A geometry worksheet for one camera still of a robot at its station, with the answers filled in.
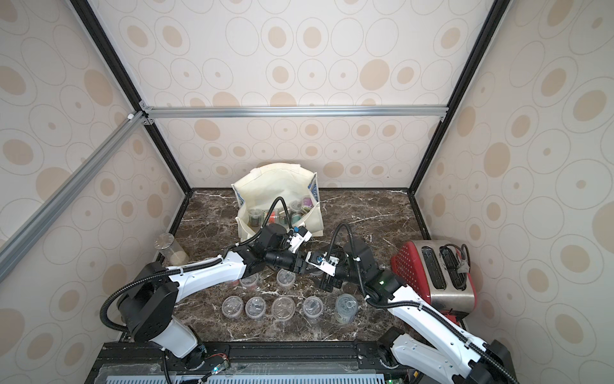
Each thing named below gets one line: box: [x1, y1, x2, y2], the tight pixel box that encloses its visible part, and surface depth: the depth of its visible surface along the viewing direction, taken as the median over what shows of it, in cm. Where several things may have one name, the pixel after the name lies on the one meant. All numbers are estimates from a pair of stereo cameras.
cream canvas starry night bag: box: [231, 163, 324, 242], surface depth 92 cm
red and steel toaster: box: [391, 240, 477, 328], surface depth 74 cm
